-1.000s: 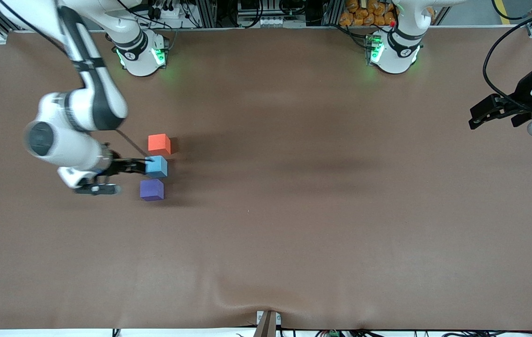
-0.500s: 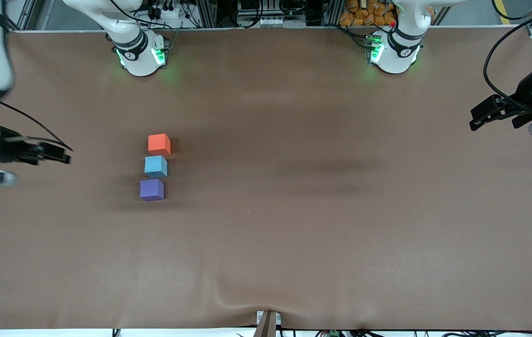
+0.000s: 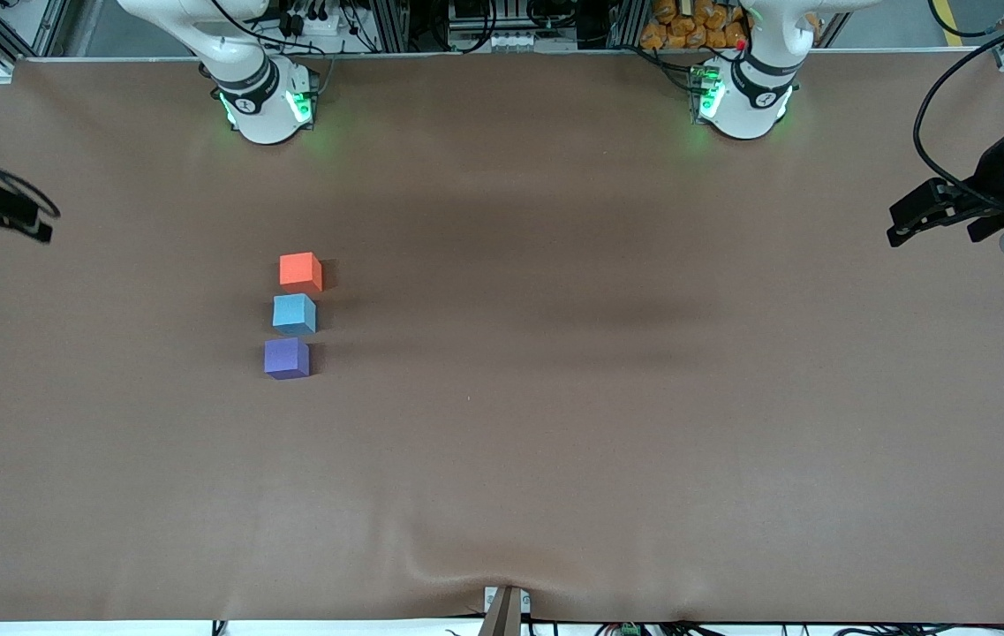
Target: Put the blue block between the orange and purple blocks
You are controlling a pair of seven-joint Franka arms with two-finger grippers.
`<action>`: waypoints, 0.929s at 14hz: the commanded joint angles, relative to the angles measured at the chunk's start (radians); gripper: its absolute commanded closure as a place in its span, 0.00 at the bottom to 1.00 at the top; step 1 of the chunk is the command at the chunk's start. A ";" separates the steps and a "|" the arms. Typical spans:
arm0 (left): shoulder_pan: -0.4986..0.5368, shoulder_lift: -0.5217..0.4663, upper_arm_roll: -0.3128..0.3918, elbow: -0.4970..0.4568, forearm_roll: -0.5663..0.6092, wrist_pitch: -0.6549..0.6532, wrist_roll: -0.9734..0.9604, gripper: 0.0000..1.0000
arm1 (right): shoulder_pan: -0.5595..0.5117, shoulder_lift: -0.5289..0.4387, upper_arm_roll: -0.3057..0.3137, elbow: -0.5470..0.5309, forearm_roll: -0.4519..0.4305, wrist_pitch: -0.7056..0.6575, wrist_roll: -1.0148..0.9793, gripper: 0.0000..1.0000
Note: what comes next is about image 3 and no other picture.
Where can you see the blue foam cube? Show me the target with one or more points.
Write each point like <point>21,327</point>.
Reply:
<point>293,311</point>

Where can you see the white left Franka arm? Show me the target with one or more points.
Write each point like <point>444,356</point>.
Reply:
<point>744,102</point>

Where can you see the orange foam cube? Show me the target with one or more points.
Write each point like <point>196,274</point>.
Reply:
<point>300,269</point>

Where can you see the purple foam cube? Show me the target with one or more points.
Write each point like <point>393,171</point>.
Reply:
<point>286,356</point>

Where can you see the orange packets pile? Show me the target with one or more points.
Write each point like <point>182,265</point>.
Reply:
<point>678,22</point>

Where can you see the white power strip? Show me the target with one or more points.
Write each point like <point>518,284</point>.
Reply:
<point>325,22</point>

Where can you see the grey electrical unit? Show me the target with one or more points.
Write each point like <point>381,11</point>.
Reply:
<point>510,40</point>

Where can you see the brown table cover sheet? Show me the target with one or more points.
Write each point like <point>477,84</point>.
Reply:
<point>502,486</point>

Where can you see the green terminal connector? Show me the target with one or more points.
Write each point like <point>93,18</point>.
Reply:
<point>630,630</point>

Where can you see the silver metal bracket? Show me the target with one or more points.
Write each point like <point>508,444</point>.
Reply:
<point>490,601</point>

